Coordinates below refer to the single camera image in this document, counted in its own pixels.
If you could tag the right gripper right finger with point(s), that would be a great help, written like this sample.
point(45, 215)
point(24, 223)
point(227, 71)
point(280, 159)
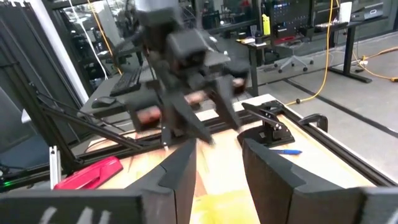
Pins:
point(280, 199)

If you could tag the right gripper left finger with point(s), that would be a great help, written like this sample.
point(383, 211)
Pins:
point(174, 193)

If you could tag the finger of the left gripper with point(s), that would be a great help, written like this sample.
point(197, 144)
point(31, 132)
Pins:
point(183, 119)
point(227, 99)

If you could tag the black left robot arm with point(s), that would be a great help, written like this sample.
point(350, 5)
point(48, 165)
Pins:
point(155, 21)

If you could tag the black keyboard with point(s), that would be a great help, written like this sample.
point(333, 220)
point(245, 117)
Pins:
point(126, 82)

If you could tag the black standing desk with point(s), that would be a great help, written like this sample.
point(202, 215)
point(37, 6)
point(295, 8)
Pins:
point(349, 46)
point(253, 68)

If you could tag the black computer mouse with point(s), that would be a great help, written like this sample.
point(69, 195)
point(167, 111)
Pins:
point(104, 101)

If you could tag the grey side desk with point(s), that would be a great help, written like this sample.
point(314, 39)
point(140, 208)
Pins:
point(101, 90)

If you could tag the blue pen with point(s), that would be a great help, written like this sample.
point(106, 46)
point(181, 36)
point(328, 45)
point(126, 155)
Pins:
point(287, 152)

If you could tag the black hole punch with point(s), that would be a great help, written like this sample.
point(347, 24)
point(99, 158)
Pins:
point(267, 137)

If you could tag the white office chair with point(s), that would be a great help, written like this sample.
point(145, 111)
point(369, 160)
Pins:
point(292, 59)

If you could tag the red cylindrical case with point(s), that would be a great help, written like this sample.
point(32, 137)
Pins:
point(93, 174)

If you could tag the yellow bottle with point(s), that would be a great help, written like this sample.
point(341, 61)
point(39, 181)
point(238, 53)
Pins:
point(266, 25)

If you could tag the black table clamp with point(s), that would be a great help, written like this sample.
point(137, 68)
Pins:
point(314, 117)

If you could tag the short silver aluminium extrusion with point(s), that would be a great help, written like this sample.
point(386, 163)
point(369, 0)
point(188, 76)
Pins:
point(54, 168)

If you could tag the white cylindrical container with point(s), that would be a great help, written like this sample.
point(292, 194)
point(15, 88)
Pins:
point(345, 12)

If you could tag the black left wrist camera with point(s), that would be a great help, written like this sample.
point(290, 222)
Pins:
point(186, 46)

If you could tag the black aluminium table frame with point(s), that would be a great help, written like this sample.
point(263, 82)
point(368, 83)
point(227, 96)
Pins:
point(342, 148)

